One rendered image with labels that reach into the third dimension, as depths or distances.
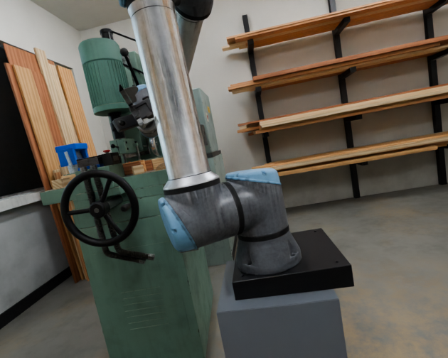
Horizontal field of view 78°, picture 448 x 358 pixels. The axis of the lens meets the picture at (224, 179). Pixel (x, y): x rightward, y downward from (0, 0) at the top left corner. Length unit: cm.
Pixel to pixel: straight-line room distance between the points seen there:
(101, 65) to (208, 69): 245
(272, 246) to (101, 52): 108
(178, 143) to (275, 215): 31
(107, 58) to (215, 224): 96
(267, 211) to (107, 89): 92
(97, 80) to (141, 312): 105
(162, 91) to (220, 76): 300
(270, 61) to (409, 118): 180
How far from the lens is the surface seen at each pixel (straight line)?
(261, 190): 73
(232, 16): 388
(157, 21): 76
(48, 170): 282
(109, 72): 140
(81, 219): 137
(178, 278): 132
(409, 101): 350
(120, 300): 144
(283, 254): 78
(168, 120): 69
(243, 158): 360
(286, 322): 78
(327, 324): 80
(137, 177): 124
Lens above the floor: 96
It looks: 7 degrees down
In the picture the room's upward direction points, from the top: 11 degrees counter-clockwise
